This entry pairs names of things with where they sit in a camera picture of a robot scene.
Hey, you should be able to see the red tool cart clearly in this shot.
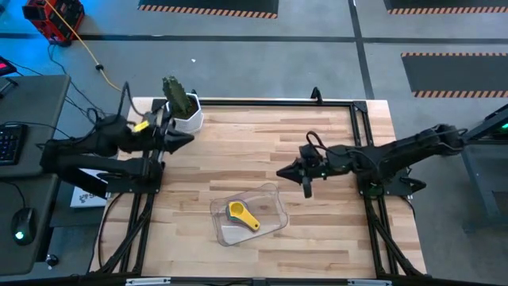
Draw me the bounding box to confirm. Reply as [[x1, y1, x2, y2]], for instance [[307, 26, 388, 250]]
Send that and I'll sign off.
[[21, 0, 86, 45]]

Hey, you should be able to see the black computer mouse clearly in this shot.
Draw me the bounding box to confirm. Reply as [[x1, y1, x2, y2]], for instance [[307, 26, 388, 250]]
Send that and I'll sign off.
[[10, 207, 37, 246]]

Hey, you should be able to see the neighbouring black table frame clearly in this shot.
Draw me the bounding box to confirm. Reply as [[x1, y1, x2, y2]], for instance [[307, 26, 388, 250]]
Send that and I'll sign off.
[[437, 103, 508, 232]]

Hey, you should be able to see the black keyboard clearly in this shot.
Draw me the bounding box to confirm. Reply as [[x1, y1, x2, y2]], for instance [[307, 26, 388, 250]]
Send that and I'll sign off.
[[0, 123, 29, 167]]

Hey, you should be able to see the white printed booklet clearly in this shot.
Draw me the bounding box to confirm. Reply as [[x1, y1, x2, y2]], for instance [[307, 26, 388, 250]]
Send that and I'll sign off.
[[70, 162, 113, 209]]

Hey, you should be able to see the yellow extension cable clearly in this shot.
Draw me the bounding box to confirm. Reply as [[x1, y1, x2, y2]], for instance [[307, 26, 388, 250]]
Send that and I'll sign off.
[[43, 0, 124, 93]]

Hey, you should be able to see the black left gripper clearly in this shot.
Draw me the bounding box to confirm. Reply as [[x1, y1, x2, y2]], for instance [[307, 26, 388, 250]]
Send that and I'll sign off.
[[130, 114, 196, 155]]

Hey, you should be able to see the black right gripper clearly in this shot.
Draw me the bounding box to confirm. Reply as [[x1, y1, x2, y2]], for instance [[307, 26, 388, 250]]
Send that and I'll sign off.
[[275, 142, 333, 185]]

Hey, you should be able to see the black mat with striped edge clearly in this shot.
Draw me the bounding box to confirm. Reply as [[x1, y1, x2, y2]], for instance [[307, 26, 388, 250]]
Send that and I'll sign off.
[[383, 0, 508, 15], [400, 52, 508, 99], [137, 0, 279, 20]]

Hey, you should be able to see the silver table bracket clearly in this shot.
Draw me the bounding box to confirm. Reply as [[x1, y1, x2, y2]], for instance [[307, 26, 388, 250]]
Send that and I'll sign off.
[[125, 277, 172, 286], [347, 279, 393, 286]]

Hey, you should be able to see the grey desk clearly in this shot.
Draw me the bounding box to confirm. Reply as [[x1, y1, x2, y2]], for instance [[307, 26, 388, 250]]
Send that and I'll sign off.
[[0, 74, 71, 276]]

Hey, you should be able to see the black desk support bar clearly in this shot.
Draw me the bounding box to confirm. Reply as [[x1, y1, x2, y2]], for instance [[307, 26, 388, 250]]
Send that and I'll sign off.
[[43, 166, 110, 199]]

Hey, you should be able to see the clear plastic basket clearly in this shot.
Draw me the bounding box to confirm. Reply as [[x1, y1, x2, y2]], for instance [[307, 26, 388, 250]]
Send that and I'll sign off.
[[209, 182, 290, 247]]

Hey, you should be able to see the yellow plastic measuring cup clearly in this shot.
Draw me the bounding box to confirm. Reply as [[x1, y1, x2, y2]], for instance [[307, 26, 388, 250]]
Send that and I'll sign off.
[[226, 200, 262, 233]]

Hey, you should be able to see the black aluminium rig frame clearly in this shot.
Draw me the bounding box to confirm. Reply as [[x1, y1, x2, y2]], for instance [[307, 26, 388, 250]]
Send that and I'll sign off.
[[89, 97, 428, 279]]

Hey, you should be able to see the black device red light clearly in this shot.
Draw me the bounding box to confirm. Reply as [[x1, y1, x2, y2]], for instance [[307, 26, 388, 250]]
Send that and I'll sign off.
[[0, 55, 17, 77]]

